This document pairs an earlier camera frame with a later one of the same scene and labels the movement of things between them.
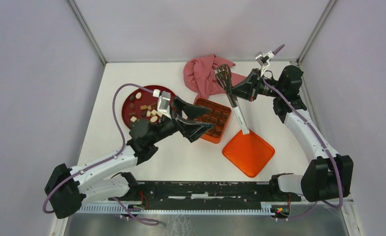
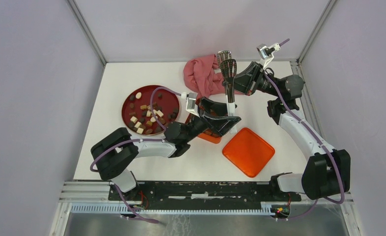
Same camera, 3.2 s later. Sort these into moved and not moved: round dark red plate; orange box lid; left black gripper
Moved: left black gripper
Not moved: orange box lid; round dark red plate
